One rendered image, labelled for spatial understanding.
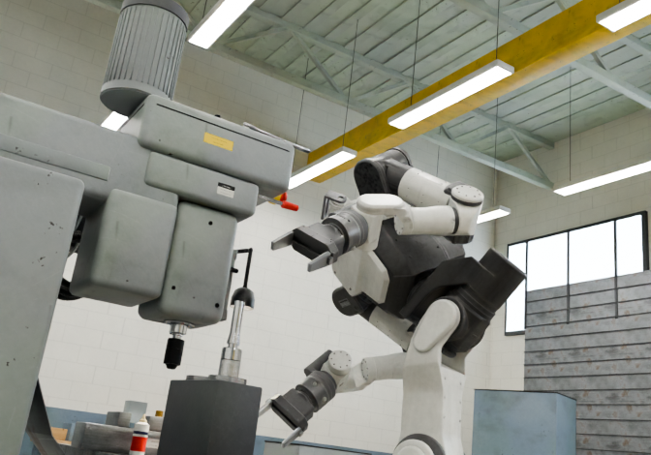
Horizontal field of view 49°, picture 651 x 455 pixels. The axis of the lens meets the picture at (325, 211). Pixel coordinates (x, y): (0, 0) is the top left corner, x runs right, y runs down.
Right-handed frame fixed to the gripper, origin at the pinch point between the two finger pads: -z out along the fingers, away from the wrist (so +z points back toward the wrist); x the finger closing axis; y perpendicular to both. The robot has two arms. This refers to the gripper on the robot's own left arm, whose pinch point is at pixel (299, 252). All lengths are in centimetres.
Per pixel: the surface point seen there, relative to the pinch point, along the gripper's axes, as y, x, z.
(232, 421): -37.6, -0.1, -15.7
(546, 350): -532, 163, 779
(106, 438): -76, 46, -18
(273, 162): -9, 49, 42
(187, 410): -41.0, 11.4, -18.6
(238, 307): -22.8, 15.8, -0.7
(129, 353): -481, 477, 290
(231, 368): -31.9, 8.4, -8.9
